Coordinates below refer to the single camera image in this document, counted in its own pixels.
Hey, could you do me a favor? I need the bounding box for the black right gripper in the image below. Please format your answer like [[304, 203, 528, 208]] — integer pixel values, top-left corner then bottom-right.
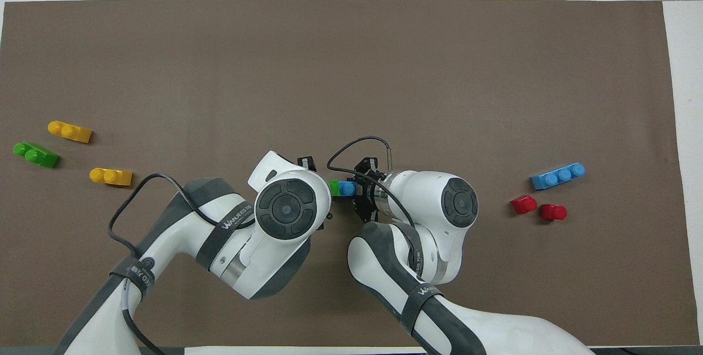
[[354, 157, 383, 225]]

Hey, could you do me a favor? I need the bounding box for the brown table mat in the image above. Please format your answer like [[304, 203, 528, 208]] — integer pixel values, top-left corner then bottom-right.
[[0, 0, 701, 347]]

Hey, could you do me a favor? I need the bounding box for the yellow two-stud toy brick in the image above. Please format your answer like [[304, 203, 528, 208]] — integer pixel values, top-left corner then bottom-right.
[[90, 167, 133, 187], [48, 120, 93, 144]]

